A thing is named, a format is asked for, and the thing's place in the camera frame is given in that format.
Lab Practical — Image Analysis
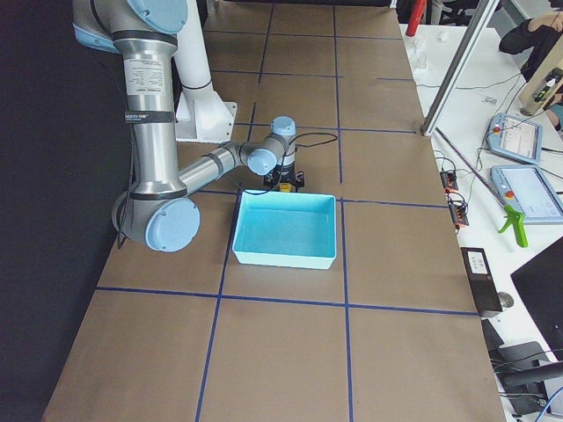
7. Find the black power adapter box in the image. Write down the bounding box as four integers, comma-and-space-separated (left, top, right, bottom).
460, 247, 502, 318

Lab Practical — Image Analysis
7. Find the crumpled white plastic wrap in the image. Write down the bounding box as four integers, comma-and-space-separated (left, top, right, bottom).
405, 35, 431, 77

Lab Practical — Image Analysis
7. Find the yellow beetle toy car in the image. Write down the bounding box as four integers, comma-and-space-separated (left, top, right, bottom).
279, 183, 295, 193

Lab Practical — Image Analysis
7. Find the red cylinder object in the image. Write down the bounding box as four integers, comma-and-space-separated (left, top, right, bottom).
406, 0, 427, 37

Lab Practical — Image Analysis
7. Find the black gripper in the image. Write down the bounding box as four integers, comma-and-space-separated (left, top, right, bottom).
263, 152, 305, 190

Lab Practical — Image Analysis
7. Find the near teach pendant tablet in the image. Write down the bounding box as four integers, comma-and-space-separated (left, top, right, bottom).
490, 164, 562, 225

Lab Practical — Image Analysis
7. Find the aluminium frame post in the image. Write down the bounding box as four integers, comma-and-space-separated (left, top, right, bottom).
420, 0, 500, 137

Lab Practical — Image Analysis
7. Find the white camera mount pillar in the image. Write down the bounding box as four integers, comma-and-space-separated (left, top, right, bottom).
174, 0, 238, 143

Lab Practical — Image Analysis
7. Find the green plastic hook tool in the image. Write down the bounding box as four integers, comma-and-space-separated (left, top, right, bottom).
499, 205, 529, 248

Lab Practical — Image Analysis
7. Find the orange black connector block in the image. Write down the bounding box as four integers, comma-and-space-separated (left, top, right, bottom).
440, 170, 469, 230

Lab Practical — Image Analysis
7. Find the black monitor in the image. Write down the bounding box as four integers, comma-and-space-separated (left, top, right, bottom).
511, 238, 562, 360

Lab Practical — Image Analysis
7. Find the turquoise plastic bin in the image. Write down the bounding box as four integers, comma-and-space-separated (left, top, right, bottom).
232, 191, 337, 270

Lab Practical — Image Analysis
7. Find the far teach pendant tablet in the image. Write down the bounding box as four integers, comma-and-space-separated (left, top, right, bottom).
486, 113, 543, 164

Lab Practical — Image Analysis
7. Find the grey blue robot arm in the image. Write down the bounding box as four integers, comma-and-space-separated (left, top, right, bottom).
73, 1, 296, 252

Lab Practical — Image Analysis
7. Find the teach pendant tablet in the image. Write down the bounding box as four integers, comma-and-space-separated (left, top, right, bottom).
490, 164, 562, 225
486, 113, 543, 164

